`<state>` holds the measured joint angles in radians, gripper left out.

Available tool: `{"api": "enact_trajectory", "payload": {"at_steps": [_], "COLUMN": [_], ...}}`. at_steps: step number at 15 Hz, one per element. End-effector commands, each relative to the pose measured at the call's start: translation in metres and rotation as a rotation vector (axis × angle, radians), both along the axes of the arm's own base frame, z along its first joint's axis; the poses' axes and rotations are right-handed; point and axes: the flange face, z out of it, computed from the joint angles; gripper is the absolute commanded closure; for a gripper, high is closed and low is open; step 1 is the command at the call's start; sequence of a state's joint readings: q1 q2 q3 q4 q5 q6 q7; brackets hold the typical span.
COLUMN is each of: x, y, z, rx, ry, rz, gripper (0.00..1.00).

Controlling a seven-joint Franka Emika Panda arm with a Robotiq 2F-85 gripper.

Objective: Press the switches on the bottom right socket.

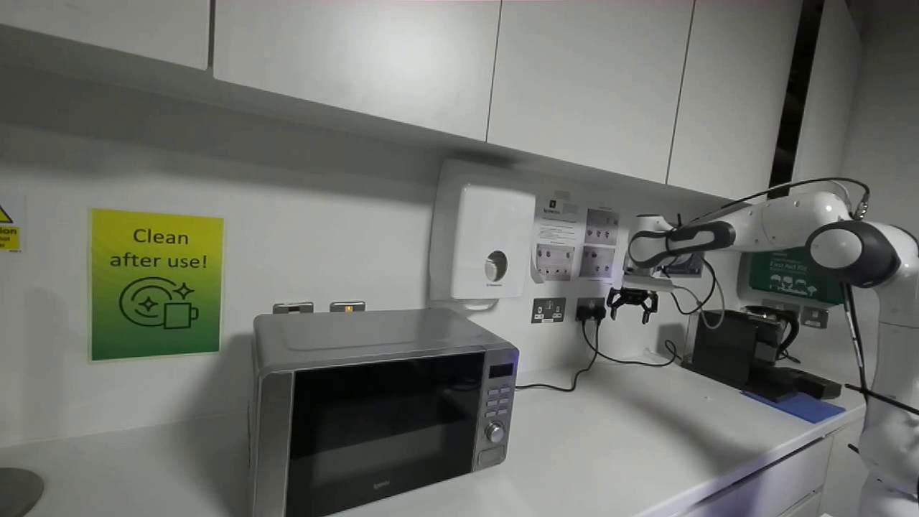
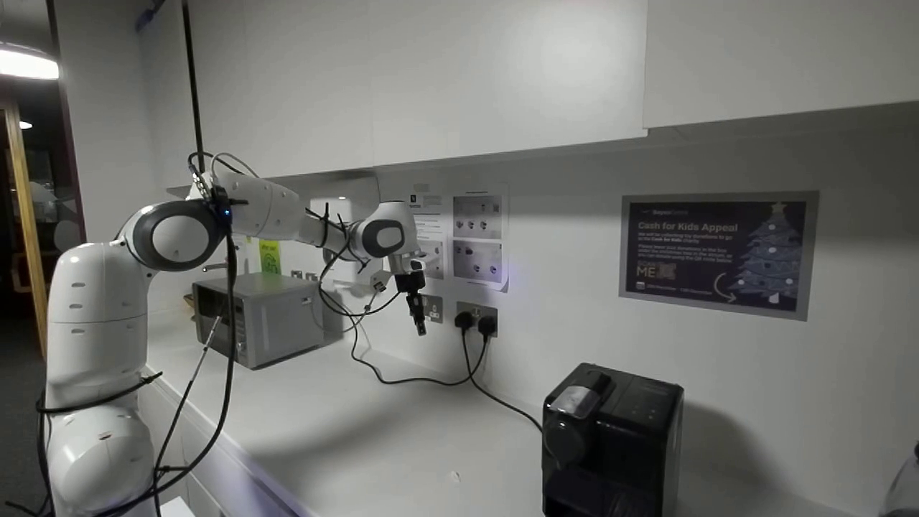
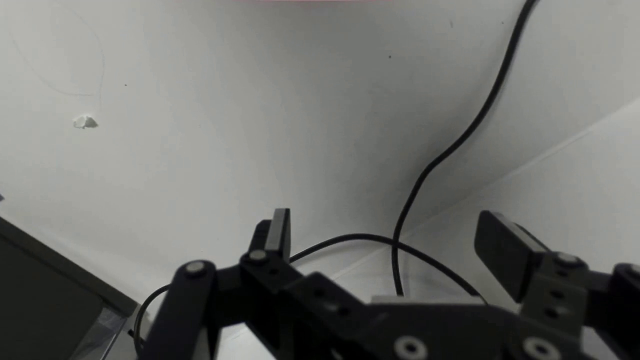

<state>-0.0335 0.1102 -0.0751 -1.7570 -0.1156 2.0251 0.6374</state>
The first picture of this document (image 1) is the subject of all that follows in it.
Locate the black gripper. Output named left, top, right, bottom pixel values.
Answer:
left=605, top=285, right=663, bottom=324

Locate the steel double socket with plugs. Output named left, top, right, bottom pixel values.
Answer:
left=574, top=292, right=612, bottom=328

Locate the empty steel double socket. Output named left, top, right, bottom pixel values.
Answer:
left=528, top=295, right=568, bottom=328

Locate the instruction sheet with photos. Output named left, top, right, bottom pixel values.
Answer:
left=581, top=205, right=625, bottom=282

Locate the instruction sheet with header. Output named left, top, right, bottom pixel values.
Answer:
left=528, top=195, right=589, bottom=286

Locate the black coffee machine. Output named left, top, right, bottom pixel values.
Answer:
left=690, top=305, right=846, bottom=403

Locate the white paper towel dispenser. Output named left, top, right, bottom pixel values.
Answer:
left=424, top=154, right=541, bottom=312

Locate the blue cloth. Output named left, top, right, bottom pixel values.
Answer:
left=743, top=384, right=851, bottom=429

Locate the silver microwave oven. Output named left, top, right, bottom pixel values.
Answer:
left=251, top=307, right=523, bottom=517

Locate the green clean after use sign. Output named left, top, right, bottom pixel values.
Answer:
left=90, top=207, right=228, bottom=365

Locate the yellow warning sticker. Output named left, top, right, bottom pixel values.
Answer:
left=0, top=200, right=25, bottom=256

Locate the dark round plate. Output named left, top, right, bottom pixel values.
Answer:
left=0, top=466, right=49, bottom=517

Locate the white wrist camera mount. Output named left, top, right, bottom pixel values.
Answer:
left=647, top=266, right=706, bottom=289

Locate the grey square wall plate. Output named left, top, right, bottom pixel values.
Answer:
left=654, top=321, right=690, bottom=361

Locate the black coffee machine power cable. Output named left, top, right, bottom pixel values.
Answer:
left=582, top=321, right=683, bottom=374

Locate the small dark wall label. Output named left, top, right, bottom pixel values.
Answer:
left=668, top=256, right=706, bottom=282

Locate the thin black camera cable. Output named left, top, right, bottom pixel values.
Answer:
left=657, top=256, right=726, bottom=321

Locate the black microwave power cable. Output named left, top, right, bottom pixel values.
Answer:
left=515, top=320, right=604, bottom=397

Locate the small steel wall plate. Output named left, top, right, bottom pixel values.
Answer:
left=798, top=305, right=832, bottom=332

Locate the white wall cabinet door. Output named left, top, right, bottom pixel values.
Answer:
left=485, top=0, right=699, bottom=186
left=209, top=0, right=502, bottom=144
left=0, top=0, right=215, bottom=71
left=666, top=0, right=808, bottom=199
left=792, top=0, right=867, bottom=182

